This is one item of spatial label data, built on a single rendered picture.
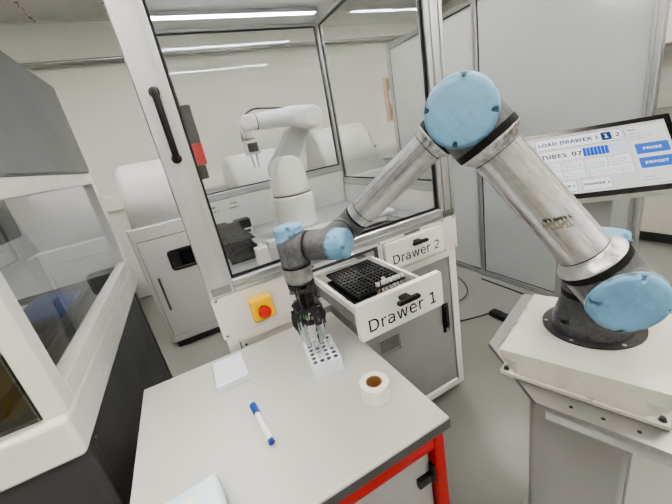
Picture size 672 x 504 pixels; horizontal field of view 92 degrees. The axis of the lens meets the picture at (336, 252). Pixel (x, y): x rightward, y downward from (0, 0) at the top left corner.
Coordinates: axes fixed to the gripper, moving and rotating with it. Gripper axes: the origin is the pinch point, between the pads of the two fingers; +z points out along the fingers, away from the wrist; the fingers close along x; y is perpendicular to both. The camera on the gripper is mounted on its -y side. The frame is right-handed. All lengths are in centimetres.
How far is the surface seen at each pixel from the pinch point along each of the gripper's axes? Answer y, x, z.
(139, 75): -19, -25, -76
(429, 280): 5.5, 35.4, -10.3
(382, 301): 8.4, 19.3, -10.2
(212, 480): 31.4, -26.9, 0.7
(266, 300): -16.1, -10.3, -9.1
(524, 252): -101, 175, 52
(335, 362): 9.6, 3.2, 2.3
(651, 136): -8, 140, -32
